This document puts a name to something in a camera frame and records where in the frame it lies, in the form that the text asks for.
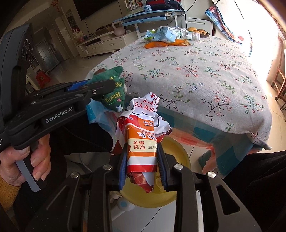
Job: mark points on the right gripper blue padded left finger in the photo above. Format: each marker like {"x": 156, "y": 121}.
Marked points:
{"x": 122, "y": 168}

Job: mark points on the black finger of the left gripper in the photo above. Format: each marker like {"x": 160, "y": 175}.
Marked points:
{"x": 99, "y": 89}

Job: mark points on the person's left hand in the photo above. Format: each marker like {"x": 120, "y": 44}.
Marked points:
{"x": 30, "y": 164}

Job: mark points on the navy red school backpack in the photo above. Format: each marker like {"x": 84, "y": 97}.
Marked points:
{"x": 164, "y": 4}

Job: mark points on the yellow plastic trash bin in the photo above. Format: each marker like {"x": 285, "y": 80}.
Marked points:
{"x": 158, "y": 197}

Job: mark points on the row of books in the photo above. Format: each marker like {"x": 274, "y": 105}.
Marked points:
{"x": 134, "y": 4}

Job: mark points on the yellow orange fruit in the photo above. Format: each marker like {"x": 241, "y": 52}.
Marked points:
{"x": 192, "y": 29}

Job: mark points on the red object on floor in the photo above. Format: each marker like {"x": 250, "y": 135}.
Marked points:
{"x": 42, "y": 78}

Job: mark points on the dark fruit plate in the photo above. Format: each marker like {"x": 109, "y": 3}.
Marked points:
{"x": 203, "y": 36}

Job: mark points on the wooden chair with cushion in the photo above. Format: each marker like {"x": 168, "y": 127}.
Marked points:
{"x": 279, "y": 84}

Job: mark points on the white air purifier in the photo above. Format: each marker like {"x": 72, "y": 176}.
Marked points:
{"x": 199, "y": 24}

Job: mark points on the black wall television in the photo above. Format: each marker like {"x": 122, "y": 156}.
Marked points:
{"x": 86, "y": 8}

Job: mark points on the red white snack wrapper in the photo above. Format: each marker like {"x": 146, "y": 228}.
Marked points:
{"x": 139, "y": 129}

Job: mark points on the light blue milk carton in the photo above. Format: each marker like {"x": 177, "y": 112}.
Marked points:
{"x": 162, "y": 34}

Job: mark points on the clear plastic water bottle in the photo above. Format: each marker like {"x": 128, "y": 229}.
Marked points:
{"x": 183, "y": 33}

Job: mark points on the orange peel under carton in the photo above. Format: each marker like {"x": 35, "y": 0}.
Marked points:
{"x": 177, "y": 42}

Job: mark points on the blue kids study desk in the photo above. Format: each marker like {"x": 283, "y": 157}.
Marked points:
{"x": 150, "y": 16}

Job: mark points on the pink kettlebell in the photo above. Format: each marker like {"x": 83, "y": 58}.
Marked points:
{"x": 118, "y": 28}

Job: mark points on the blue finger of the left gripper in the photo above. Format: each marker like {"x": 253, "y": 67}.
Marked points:
{"x": 76, "y": 85}

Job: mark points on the orange knit sleeve forearm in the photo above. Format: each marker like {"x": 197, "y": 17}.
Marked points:
{"x": 8, "y": 194}

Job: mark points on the colourful hanging bag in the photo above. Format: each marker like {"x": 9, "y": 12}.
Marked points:
{"x": 229, "y": 20}

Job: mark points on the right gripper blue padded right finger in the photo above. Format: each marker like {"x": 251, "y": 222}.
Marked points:
{"x": 164, "y": 169}

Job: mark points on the white TV cabinet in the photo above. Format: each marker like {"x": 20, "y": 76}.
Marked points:
{"x": 105, "y": 43}

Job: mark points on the floral white tablecloth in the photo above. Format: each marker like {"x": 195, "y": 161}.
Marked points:
{"x": 211, "y": 81}

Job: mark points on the brown pastry on plate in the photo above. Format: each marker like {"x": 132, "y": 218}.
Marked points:
{"x": 202, "y": 32}

